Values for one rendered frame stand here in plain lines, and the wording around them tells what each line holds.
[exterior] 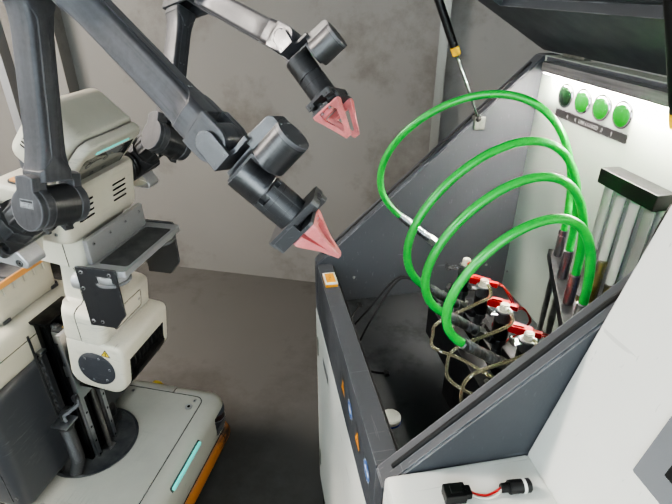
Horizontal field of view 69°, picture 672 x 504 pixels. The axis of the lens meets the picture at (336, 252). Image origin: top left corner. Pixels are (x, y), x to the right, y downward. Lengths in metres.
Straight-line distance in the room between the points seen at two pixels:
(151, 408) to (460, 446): 1.35
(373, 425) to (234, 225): 2.25
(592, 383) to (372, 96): 2.00
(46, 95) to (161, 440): 1.18
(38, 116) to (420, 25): 1.82
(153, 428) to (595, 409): 1.45
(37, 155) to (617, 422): 0.96
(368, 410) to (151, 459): 1.02
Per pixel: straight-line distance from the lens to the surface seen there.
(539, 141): 0.87
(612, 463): 0.72
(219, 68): 2.72
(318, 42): 1.08
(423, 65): 2.47
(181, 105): 0.77
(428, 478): 0.77
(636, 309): 0.68
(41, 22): 1.00
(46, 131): 1.00
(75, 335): 1.40
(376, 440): 0.85
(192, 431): 1.82
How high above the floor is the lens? 1.59
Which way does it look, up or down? 29 degrees down
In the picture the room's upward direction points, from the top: straight up
